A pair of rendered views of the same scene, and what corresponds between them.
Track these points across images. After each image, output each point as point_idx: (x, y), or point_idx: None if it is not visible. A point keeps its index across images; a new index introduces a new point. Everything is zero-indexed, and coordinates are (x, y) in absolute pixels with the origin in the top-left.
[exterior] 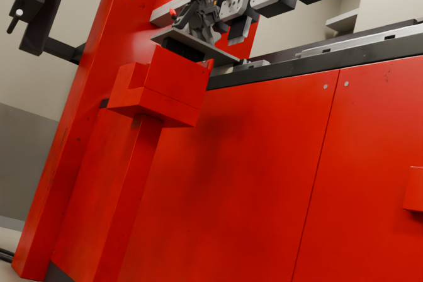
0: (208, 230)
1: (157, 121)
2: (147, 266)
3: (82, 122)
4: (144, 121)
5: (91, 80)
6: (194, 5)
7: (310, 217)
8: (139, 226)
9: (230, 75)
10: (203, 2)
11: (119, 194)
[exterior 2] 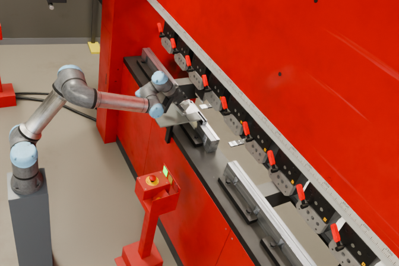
0: (186, 223)
1: None
2: None
3: (114, 72)
4: None
5: (114, 49)
6: (171, 99)
7: (217, 265)
8: None
9: (192, 162)
10: (176, 92)
11: (147, 227)
